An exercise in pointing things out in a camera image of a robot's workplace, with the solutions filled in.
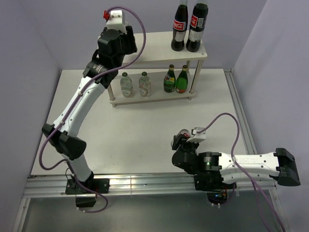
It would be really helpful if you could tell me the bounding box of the green glass bottle yellow label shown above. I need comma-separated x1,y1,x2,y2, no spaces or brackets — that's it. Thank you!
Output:
164,64,176,93

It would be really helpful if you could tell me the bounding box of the white two-tier shelf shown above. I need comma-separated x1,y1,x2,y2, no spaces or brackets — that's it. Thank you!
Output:
108,31,208,107

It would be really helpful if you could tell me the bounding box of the green glass bottle red label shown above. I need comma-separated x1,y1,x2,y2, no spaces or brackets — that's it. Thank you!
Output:
175,65,188,93

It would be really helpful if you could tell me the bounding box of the silver blue can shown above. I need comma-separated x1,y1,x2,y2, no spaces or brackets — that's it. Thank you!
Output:
176,129,191,141

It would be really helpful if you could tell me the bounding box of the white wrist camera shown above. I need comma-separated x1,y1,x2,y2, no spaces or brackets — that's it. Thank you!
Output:
103,10,127,34
187,127,206,143

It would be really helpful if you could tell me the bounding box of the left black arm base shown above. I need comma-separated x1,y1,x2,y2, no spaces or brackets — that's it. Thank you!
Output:
65,178,110,208

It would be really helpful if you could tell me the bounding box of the left cola bottle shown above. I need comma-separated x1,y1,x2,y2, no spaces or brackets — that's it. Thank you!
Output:
171,0,188,51

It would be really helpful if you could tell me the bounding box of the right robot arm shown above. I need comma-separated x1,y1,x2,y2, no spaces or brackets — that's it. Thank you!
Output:
171,134,300,191

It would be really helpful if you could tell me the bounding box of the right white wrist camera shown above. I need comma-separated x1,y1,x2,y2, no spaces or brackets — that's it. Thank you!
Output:
187,127,206,143

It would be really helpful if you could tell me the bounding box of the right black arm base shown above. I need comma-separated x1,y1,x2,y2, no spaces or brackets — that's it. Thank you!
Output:
194,174,237,208

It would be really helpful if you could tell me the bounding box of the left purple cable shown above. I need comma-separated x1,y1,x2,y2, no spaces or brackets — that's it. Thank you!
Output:
39,6,147,214

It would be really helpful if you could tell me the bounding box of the clear bottle green cap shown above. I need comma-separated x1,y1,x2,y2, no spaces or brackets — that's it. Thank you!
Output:
139,72,151,97
120,72,133,98

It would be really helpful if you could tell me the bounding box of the cola bottle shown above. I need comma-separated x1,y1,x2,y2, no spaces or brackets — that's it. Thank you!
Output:
186,0,209,52
171,0,188,51

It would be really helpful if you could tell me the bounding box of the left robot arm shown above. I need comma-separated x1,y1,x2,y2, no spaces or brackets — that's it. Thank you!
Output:
42,26,137,193

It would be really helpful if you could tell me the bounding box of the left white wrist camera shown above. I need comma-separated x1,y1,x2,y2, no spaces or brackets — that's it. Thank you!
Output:
103,10,127,34

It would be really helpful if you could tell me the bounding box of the right cola bottle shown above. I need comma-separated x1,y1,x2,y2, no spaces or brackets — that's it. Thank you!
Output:
186,0,209,52

